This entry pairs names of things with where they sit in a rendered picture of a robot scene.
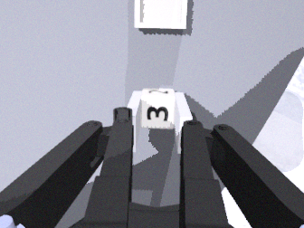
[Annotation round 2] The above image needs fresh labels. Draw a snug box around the white digit cube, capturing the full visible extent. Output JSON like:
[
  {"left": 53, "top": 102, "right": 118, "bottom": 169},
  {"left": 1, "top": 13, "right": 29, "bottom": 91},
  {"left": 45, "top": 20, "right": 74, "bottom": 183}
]
[{"left": 140, "top": 89, "right": 176, "bottom": 129}]

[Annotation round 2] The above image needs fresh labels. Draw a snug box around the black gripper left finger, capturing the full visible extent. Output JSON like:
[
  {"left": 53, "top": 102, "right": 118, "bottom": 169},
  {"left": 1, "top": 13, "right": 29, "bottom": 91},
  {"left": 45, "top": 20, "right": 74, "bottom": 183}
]
[{"left": 0, "top": 91, "right": 142, "bottom": 228}]

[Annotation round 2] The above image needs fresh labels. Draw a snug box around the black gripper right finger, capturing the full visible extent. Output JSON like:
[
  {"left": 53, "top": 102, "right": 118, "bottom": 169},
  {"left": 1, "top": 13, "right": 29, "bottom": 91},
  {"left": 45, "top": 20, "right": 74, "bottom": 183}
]
[{"left": 174, "top": 92, "right": 304, "bottom": 228}]

